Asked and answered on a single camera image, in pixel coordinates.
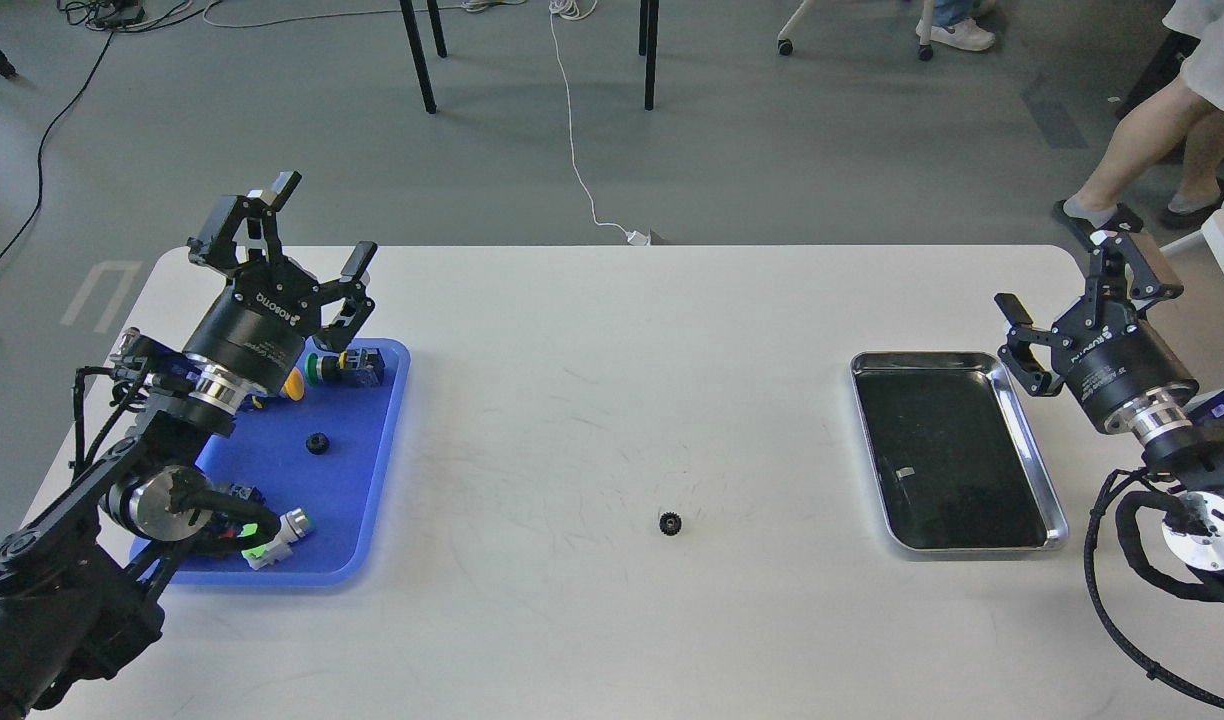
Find white chair base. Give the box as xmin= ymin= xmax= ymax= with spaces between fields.
xmin=776 ymin=1 xmax=936 ymax=61

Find silver metal tray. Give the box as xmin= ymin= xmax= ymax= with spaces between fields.
xmin=849 ymin=351 xmax=1069 ymax=557

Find person leg with sandal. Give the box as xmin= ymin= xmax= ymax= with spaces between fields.
xmin=1051 ymin=0 xmax=1224 ymax=236

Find white cable on floor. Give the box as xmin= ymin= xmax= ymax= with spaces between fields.
xmin=204 ymin=0 xmax=652 ymax=246

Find black cable on floor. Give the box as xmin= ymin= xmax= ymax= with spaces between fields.
xmin=0 ymin=0 xmax=198 ymax=362

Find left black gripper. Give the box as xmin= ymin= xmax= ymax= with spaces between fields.
xmin=184 ymin=170 xmax=378 ymax=389

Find small black gear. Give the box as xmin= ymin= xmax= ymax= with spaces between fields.
xmin=304 ymin=432 xmax=330 ymax=456
xmin=659 ymin=512 xmax=682 ymax=538

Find white green selector switch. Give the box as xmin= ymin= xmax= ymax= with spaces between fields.
xmin=241 ymin=509 xmax=315 ymax=571

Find black table legs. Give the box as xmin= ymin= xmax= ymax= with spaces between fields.
xmin=400 ymin=1 xmax=661 ymax=115

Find blue plastic tray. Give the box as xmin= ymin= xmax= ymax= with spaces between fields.
xmin=173 ymin=338 xmax=410 ymax=587

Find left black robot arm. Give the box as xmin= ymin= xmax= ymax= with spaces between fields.
xmin=0 ymin=170 xmax=376 ymax=719

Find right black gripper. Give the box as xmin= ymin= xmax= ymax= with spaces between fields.
xmin=993 ymin=200 xmax=1200 ymax=433

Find yellow push button switch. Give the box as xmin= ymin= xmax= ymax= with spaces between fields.
xmin=240 ymin=366 xmax=306 ymax=413

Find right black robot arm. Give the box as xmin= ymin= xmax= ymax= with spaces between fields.
xmin=995 ymin=208 xmax=1224 ymax=710

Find green push button switch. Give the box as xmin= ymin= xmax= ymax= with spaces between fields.
xmin=301 ymin=347 xmax=386 ymax=388

